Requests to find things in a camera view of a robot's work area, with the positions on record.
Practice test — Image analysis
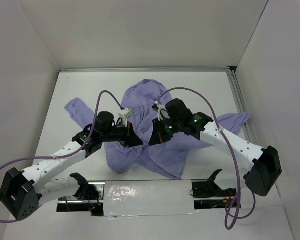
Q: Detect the aluminium frame rail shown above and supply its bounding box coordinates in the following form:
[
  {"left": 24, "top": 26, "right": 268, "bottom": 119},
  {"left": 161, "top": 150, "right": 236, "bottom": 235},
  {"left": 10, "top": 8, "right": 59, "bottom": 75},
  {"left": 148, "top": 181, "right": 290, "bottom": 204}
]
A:
[
  {"left": 59, "top": 67, "right": 237, "bottom": 75},
  {"left": 226, "top": 66, "right": 262, "bottom": 146}
]

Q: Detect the lavender zip jacket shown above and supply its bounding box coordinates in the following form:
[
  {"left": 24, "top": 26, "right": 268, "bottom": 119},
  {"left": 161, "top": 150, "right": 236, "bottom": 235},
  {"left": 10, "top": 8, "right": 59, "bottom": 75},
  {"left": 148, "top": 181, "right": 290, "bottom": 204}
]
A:
[{"left": 64, "top": 78, "right": 251, "bottom": 180}]

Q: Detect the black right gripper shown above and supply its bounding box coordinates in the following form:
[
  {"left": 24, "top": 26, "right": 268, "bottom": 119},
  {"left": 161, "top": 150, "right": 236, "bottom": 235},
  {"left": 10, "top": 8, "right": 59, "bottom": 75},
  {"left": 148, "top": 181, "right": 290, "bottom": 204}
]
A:
[{"left": 149, "top": 116, "right": 183, "bottom": 146}]

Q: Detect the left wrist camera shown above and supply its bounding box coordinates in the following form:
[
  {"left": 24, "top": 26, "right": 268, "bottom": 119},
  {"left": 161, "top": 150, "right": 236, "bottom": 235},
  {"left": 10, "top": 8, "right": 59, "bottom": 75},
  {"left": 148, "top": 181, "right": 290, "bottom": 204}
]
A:
[{"left": 118, "top": 108, "right": 134, "bottom": 127}]

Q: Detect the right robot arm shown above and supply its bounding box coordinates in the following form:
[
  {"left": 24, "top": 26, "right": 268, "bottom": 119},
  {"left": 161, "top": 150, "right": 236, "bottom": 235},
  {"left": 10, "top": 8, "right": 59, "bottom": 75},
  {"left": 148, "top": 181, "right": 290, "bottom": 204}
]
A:
[{"left": 149, "top": 98, "right": 282, "bottom": 197}]

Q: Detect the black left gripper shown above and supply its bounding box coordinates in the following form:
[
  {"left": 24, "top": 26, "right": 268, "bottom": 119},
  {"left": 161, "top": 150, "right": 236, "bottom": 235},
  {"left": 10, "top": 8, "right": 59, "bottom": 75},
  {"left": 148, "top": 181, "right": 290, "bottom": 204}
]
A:
[{"left": 101, "top": 120, "right": 143, "bottom": 148}]

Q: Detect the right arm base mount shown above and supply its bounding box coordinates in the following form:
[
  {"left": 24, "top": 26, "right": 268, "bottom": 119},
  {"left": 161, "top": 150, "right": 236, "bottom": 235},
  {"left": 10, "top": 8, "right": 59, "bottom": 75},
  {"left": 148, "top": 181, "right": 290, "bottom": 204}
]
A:
[{"left": 189, "top": 169, "right": 237, "bottom": 210}]

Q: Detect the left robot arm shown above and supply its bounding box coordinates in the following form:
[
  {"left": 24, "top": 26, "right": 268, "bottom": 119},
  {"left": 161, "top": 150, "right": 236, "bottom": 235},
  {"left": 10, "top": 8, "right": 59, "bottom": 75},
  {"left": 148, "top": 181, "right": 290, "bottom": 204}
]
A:
[{"left": 0, "top": 108, "right": 143, "bottom": 221}]

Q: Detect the aluminium frame rail back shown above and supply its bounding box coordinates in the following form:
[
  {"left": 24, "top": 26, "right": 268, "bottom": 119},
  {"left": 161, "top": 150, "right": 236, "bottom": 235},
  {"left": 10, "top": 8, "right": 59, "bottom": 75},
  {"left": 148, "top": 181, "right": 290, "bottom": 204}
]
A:
[{"left": 59, "top": 67, "right": 237, "bottom": 75}]

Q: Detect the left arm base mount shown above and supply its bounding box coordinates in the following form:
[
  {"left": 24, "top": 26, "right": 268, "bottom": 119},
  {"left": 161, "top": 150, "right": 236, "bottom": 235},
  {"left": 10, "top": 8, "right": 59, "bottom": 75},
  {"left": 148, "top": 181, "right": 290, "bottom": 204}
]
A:
[{"left": 56, "top": 181, "right": 106, "bottom": 217}]

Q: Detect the white taped front panel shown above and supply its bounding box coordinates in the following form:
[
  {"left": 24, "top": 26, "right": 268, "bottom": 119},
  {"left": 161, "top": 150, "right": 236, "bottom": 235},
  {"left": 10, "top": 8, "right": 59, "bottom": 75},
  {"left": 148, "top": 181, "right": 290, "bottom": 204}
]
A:
[{"left": 103, "top": 180, "right": 196, "bottom": 217}]

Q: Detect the aluminium frame rail right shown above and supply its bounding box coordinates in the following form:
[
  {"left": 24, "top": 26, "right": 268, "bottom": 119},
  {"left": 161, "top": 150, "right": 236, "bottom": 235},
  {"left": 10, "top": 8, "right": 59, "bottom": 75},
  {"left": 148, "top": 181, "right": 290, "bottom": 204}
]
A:
[{"left": 226, "top": 66, "right": 262, "bottom": 146}]

